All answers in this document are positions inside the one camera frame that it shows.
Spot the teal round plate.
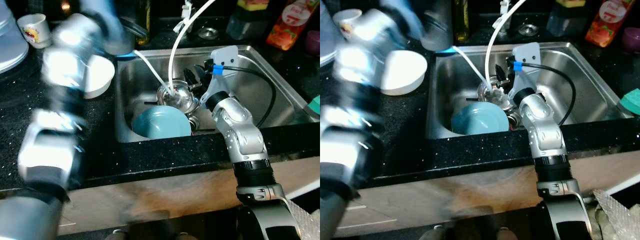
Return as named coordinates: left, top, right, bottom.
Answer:
left=132, top=106, right=193, bottom=140
left=451, top=101, right=511, bottom=136

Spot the white ceramic bowl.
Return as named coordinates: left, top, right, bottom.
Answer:
left=82, top=54, right=116, bottom=100
left=381, top=50, right=429, bottom=96

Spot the shiny steel bowl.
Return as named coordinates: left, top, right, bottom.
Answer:
left=477, top=80, right=514, bottom=109
left=157, top=82, right=200, bottom=114

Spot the chrome tap stem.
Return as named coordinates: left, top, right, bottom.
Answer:
left=499, top=0, right=512, bottom=39
left=180, top=0, right=194, bottom=34

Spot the glass oil bottle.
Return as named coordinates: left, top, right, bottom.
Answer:
left=135, top=0, right=151, bottom=46
left=452, top=0, right=471, bottom=42

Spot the dark sponge holder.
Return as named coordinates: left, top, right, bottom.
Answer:
left=226, top=9, right=271, bottom=41
left=546, top=6, right=586, bottom=37

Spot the stainless steel sink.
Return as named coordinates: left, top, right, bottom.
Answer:
left=425, top=41, right=634, bottom=140
left=114, top=45, right=321, bottom=145

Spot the peach juice bottle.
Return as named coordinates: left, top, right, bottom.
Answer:
left=585, top=0, right=636, bottom=49
left=265, top=0, right=320, bottom=51

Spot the purple cup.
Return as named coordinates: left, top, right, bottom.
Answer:
left=621, top=27, right=640, bottom=54
left=305, top=30, right=321, bottom=56

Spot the translucent plastic jug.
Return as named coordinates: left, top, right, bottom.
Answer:
left=0, top=7, right=30, bottom=74
left=320, top=5, right=341, bottom=66

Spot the white cup with print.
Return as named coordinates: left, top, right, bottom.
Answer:
left=332, top=8, right=364, bottom=41
left=17, top=13, right=52, bottom=50

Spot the grey mesh sheet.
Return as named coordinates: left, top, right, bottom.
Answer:
left=285, top=197, right=321, bottom=240
left=592, top=189, right=640, bottom=240

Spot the thick white hose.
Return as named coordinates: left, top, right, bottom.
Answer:
left=167, top=0, right=216, bottom=99
left=485, top=0, right=526, bottom=94

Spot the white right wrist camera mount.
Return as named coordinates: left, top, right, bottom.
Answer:
left=200, top=45, right=240, bottom=104
left=507, top=42, right=542, bottom=99

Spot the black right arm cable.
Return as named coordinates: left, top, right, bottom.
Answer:
left=212, top=64, right=277, bottom=129
left=514, top=61, right=577, bottom=126

